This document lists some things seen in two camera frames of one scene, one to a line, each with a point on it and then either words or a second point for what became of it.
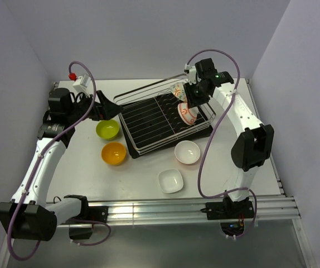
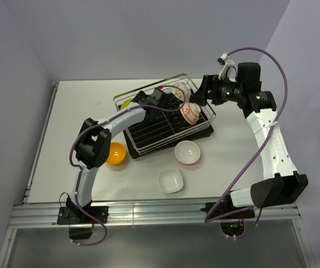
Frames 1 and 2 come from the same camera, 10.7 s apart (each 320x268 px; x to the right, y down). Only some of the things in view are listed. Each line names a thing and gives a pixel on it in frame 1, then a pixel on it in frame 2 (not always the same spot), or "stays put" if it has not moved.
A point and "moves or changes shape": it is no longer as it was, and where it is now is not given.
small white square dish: [170, 180] stays put
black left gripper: [106, 111] -> [141, 94]
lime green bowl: [107, 129] moves or changes shape
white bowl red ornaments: [188, 115] stays put
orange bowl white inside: [187, 152] stays put
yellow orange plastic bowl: [113, 153] stays put
